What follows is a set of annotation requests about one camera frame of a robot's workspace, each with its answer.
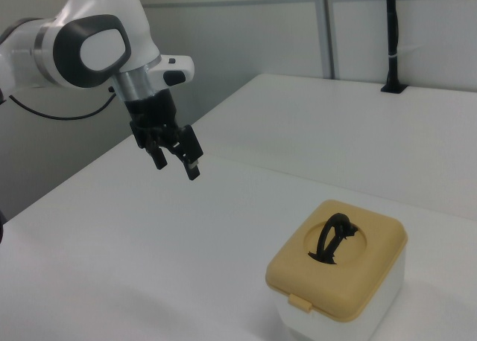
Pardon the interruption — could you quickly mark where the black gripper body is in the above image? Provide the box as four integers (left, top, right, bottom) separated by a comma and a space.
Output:
124, 89, 179, 134

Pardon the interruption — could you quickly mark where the black lid handle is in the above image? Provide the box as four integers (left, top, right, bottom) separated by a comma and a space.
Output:
308, 211, 361, 266

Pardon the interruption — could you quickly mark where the tan plastic case lid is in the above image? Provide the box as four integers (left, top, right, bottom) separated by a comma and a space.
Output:
265, 199, 408, 324

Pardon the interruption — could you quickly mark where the white plastic tool case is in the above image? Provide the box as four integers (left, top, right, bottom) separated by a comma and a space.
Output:
273, 240, 407, 341

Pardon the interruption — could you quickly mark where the black pole with base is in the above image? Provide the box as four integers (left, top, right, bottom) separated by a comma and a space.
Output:
379, 0, 408, 95

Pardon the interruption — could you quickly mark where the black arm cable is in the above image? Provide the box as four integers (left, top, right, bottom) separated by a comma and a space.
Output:
8, 90, 115, 121

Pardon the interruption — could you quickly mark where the grey partition post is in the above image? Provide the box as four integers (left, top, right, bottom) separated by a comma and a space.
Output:
314, 0, 337, 80

